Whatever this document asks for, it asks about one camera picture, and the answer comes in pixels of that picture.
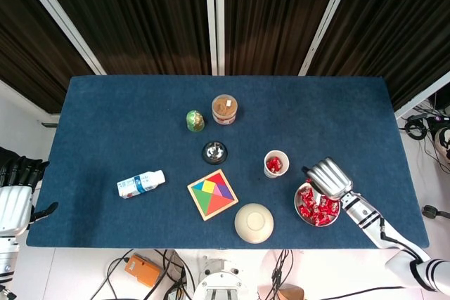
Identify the white paper cup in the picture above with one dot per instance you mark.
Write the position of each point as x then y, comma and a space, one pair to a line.
269, 173

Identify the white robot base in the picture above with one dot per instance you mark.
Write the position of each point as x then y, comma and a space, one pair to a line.
219, 282

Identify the black wall bracket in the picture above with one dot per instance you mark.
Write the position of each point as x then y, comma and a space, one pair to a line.
49, 124

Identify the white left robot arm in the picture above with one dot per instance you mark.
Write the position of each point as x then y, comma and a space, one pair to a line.
6, 261

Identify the red tangram triangle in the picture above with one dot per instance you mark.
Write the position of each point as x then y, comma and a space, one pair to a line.
218, 178

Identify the purple tangram parallelogram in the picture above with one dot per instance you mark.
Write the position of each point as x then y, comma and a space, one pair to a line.
225, 192

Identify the green tangram triangle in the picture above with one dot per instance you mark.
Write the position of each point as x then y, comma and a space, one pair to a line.
200, 199

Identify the dark brown curtain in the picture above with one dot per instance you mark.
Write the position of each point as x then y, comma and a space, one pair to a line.
274, 15
140, 15
393, 26
28, 50

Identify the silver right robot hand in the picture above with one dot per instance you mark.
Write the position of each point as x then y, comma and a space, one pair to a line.
330, 178

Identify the cream upturned bowl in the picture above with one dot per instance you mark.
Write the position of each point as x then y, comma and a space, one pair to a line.
254, 222

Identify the pink tangram triangle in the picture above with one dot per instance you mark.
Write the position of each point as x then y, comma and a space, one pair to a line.
217, 191

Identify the white and black device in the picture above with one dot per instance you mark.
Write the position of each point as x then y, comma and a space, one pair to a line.
443, 142

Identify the blue table cloth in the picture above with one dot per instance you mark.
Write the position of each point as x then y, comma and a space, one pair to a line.
123, 121

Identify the cyan tangram triangle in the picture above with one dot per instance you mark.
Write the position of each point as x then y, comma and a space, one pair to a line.
199, 186

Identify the orange box device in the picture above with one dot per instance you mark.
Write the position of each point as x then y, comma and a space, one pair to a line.
142, 270

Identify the round metal plate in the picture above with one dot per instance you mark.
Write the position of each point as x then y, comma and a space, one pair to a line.
296, 201

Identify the green painted doll figurine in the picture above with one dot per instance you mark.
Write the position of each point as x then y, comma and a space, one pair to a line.
195, 121

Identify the red candy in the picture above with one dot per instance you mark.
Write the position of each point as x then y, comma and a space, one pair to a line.
324, 204
318, 217
327, 219
270, 163
306, 210
333, 207
277, 166
306, 194

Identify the white milk bottle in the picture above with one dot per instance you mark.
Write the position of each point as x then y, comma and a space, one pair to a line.
140, 184

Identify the orange tangram triangle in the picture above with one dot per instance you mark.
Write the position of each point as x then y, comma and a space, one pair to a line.
216, 205

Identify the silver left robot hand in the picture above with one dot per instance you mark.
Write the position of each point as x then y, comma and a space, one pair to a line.
14, 210

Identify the yellow tangram square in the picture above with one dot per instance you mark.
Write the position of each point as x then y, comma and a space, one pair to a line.
209, 186

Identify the wooden tangram tray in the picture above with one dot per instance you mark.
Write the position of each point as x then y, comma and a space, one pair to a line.
197, 204

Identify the clear plastic jar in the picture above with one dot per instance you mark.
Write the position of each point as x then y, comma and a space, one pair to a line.
225, 107

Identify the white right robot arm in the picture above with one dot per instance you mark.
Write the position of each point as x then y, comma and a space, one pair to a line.
362, 214

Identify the brown wooden object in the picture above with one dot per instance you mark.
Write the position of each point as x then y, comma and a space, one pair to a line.
292, 293

